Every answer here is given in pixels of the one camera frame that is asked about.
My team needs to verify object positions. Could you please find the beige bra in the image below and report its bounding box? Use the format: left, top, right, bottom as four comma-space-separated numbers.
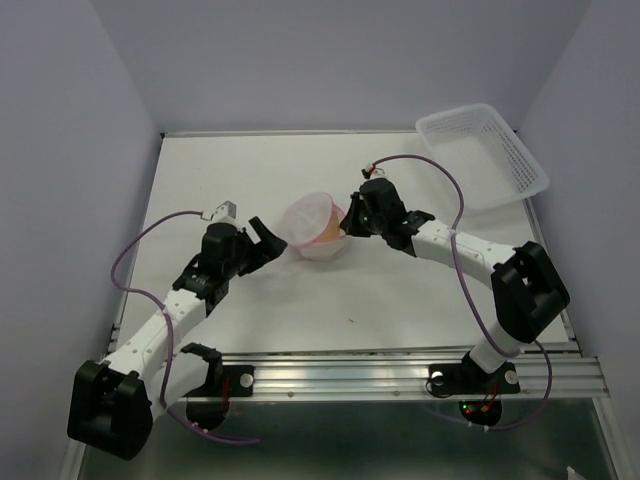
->
317, 212, 341, 243

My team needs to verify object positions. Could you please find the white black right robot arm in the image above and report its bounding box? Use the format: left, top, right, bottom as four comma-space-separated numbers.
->
341, 178, 570, 390

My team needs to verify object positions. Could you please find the white plastic mesh basket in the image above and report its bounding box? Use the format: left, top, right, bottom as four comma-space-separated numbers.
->
415, 103, 550, 215

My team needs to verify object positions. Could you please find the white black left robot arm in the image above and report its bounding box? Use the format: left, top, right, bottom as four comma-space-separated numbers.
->
67, 214, 287, 460

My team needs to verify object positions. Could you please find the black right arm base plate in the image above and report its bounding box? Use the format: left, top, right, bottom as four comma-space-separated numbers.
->
426, 362, 521, 398

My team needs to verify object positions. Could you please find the aluminium mounting rail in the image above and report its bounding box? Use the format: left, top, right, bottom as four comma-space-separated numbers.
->
222, 350, 609, 403

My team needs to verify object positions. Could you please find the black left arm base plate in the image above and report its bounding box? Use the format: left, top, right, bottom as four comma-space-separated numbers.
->
186, 364, 255, 399

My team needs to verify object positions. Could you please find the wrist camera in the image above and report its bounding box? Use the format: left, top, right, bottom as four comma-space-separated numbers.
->
200, 200, 237, 225
361, 164, 387, 181

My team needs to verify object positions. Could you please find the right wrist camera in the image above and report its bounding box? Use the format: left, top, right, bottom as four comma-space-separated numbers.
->
361, 164, 387, 181

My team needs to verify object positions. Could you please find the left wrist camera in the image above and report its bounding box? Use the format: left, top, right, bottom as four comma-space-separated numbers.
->
200, 200, 237, 225

